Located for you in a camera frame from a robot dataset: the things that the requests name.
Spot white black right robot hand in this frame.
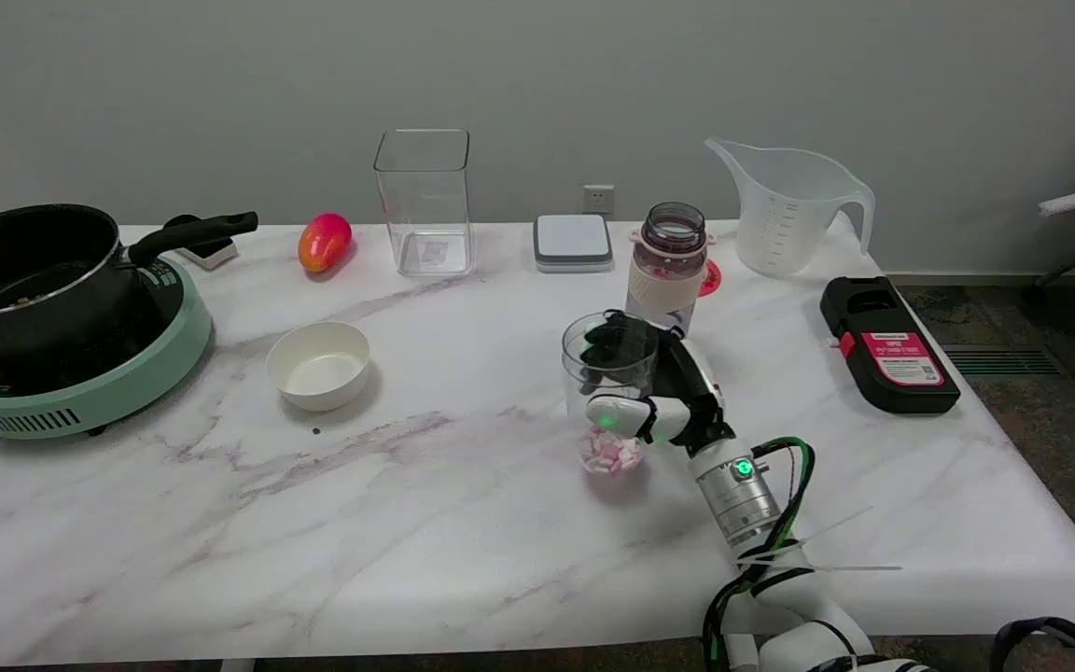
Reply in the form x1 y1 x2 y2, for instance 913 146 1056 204
582 311 736 456

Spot small clear measuring cup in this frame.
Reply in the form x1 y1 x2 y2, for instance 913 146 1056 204
562 313 662 477

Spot pink white candy pieces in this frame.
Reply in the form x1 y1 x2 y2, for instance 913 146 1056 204
580 427 645 475

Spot clear water bottle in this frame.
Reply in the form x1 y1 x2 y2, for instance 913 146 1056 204
624 202 716 339

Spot large clear measuring jug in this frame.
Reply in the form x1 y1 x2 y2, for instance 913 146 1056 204
705 138 876 279

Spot white grey kitchen scale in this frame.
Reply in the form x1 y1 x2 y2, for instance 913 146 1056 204
533 214 614 273

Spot black device with red label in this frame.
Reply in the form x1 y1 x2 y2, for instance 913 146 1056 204
819 275 961 415

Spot clear square tall container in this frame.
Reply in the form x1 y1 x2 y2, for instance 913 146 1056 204
373 129 476 278

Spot white bowl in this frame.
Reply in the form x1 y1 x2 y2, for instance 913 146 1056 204
266 321 371 413

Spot red orange mango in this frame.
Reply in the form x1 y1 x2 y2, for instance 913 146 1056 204
298 213 354 273

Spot small black white object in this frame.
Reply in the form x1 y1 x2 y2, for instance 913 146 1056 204
163 215 240 272

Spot green induction cooker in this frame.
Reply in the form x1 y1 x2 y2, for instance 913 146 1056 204
0 257 214 441

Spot black green robot cables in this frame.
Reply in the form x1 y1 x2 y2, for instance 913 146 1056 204
701 436 1075 672

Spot black pot with handle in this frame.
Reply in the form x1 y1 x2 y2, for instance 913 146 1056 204
0 204 259 360

